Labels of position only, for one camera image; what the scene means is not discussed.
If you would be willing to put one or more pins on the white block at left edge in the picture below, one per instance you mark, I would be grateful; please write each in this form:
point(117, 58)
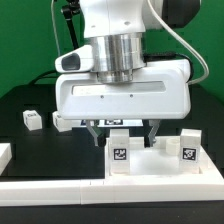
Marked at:
point(5, 155)

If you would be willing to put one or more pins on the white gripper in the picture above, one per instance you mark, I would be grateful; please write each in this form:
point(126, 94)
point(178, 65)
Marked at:
point(158, 91)

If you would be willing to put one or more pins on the white marker sheet with tags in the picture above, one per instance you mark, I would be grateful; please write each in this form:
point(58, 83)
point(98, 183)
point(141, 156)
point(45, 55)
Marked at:
point(110, 123)

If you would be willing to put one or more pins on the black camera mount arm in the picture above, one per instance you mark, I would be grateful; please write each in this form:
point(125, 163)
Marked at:
point(70, 11)

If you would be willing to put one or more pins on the white square table top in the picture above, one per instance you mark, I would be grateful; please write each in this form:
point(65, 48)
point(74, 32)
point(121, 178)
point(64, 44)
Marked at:
point(162, 159)

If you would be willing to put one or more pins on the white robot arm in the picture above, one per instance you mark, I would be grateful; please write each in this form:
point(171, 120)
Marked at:
point(112, 78)

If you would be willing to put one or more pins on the white L-shaped obstacle fence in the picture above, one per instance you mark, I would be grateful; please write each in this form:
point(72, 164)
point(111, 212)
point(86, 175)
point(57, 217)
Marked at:
point(111, 189)

